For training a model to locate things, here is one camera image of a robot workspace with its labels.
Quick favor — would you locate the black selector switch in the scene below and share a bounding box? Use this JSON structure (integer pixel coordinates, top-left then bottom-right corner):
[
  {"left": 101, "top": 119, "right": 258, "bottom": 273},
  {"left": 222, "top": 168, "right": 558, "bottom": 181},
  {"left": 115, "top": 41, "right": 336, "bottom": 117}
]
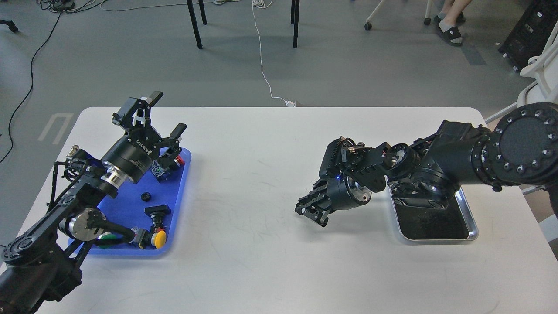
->
[{"left": 145, "top": 205, "right": 171, "bottom": 230}]

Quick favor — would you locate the black table leg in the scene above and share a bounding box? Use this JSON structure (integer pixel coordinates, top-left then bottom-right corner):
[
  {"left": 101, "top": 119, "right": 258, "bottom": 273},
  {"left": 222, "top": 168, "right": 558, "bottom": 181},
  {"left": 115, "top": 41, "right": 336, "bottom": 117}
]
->
[
  {"left": 187, "top": 0, "right": 207, "bottom": 50},
  {"left": 290, "top": 0, "right": 300, "bottom": 48}
]

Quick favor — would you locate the black cable on floor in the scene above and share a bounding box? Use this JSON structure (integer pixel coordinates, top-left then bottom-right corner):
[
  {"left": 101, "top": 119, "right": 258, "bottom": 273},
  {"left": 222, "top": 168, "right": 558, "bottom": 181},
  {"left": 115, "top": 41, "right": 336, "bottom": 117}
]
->
[{"left": 0, "top": 0, "right": 77, "bottom": 165}]

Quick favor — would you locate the blue grey switch block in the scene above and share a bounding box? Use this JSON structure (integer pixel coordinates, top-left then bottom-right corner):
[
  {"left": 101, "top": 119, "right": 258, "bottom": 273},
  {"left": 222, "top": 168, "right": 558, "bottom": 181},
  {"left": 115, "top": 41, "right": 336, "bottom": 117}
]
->
[{"left": 150, "top": 165, "right": 171, "bottom": 183}]

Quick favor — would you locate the black table leg right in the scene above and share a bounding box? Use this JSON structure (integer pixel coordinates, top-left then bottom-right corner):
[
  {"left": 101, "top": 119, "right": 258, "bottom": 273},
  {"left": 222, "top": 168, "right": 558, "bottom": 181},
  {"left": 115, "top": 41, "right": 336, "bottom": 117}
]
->
[{"left": 290, "top": 0, "right": 300, "bottom": 48}]

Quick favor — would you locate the black table leg left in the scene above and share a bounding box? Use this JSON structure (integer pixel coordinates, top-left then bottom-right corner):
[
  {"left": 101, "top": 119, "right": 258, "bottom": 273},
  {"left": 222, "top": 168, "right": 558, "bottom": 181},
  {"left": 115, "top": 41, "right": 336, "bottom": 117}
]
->
[{"left": 187, "top": 0, "right": 207, "bottom": 50}]

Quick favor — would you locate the yellow push button switch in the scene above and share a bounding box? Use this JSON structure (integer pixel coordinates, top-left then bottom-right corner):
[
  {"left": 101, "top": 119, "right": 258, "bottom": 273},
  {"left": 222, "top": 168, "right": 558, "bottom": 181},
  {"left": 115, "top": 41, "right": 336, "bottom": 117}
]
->
[{"left": 139, "top": 230, "right": 167, "bottom": 249}]

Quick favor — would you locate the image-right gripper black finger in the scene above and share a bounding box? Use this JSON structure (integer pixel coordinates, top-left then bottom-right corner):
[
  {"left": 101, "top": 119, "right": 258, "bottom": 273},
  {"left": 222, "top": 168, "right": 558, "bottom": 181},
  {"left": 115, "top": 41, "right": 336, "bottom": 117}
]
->
[
  {"left": 295, "top": 204, "right": 335, "bottom": 227},
  {"left": 298, "top": 185, "right": 332, "bottom": 209}
]

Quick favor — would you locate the red push button switch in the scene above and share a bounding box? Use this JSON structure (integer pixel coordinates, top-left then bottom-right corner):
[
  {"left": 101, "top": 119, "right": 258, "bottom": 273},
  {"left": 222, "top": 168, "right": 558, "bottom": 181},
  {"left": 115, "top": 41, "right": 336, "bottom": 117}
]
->
[{"left": 170, "top": 155, "right": 185, "bottom": 170}]

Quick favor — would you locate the silver metal tray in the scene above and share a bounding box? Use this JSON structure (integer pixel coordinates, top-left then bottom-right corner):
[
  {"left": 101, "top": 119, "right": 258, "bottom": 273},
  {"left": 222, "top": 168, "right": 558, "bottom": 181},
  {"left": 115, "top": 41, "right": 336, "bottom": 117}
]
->
[{"left": 393, "top": 188, "right": 479, "bottom": 245}]

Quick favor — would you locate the person foot in sandal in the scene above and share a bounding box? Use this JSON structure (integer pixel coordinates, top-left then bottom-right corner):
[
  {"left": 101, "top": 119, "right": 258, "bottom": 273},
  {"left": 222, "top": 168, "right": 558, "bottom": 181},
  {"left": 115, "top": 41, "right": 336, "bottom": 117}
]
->
[{"left": 435, "top": 0, "right": 472, "bottom": 47}]

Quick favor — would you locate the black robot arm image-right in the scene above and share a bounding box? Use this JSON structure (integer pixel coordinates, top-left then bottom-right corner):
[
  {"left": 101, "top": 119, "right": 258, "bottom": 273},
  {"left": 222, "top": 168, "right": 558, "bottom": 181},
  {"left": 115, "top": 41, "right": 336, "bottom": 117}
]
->
[{"left": 295, "top": 102, "right": 558, "bottom": 227}]

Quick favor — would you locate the white cable on floor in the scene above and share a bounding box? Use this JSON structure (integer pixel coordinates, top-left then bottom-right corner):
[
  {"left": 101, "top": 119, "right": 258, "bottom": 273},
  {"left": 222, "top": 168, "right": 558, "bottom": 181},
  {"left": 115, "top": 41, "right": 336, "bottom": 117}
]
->
[{"left": 252, "top": 0, "right": 296, "bottom": 108}]

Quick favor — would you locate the black cylindrical gripper body image-left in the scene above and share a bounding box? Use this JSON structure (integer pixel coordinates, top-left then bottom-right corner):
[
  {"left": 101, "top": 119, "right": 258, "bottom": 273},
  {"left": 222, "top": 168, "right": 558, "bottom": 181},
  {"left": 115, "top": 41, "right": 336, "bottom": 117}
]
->
[{"left": 102, "top": 133, "right": 167, "bottom": 184}]

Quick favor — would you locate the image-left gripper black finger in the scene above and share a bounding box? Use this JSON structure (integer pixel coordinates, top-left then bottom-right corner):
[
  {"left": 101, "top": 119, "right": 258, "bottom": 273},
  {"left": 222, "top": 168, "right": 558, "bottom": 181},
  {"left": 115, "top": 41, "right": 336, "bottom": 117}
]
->
[
  {"left": 157, "top": 123, "right": 187, "bottom": 168},
  {"left": 112, "top": 91, "right": 163, "bottom": 140}
]

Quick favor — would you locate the white chair base with caster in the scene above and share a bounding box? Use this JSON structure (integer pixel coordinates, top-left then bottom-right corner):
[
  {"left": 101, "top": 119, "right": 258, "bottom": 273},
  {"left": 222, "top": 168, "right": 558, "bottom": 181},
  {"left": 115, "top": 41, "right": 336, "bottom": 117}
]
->
[{"left": 365, "top": 0, "right": 434, "bottom": 31}]

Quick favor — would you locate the small black gear in tray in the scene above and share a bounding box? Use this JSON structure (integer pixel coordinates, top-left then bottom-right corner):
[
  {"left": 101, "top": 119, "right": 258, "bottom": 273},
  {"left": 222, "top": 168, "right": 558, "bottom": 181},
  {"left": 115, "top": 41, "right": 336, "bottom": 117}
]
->
[{"left": 140, "top": 191, "right": 152, "bottom": 201}]

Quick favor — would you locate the green push button switch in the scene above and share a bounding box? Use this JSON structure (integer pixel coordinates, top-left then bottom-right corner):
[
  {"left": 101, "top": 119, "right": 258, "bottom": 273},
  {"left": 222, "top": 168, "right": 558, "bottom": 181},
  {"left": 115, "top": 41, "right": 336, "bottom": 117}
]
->
[{"left": 95, "top": 232, "right": 120, "bottom": 249}]

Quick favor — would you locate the white office chair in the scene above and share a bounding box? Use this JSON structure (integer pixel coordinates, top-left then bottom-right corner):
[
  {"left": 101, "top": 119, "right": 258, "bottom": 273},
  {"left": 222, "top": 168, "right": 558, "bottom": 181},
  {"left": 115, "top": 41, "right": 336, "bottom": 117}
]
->
[{"left": 486, "top": 40, "right": 558, "bottom": 124}]

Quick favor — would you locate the black cylindrical gripper body image-right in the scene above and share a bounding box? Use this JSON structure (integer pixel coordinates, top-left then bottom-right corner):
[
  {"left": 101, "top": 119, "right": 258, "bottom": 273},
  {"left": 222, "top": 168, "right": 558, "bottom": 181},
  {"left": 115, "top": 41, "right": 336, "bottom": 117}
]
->
[{"left": 315, "top": 177, "right": 371, "bottom": 213}]

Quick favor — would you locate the blue plastic tray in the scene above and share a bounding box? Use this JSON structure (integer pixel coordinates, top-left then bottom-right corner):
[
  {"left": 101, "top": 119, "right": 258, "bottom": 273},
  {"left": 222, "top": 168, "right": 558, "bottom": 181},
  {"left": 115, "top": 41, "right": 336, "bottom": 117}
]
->
[{"left": 89, "top": 148, "right": 191, "bottom": 256}]

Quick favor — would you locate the black equipment case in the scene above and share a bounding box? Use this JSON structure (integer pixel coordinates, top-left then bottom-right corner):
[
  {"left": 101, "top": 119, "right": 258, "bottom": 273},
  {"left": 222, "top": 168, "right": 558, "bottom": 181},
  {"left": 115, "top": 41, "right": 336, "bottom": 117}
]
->
[{"left": 498, "top": 0, "right": 558, "bottom": 72}]

